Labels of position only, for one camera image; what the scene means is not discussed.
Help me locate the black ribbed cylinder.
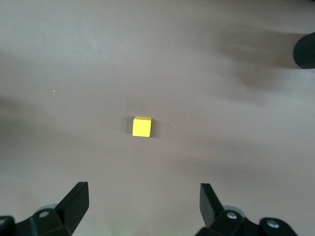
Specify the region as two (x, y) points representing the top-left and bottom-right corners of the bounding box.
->
(292, 31), (315, 71)

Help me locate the yellow wooden cube block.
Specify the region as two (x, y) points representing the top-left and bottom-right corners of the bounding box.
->
(132, 116), (152, 138)

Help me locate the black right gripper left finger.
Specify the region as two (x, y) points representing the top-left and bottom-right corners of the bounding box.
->
(0, 181), (90, 236)

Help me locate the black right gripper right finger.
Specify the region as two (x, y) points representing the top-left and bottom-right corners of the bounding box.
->
(194, 183), (300, 236)

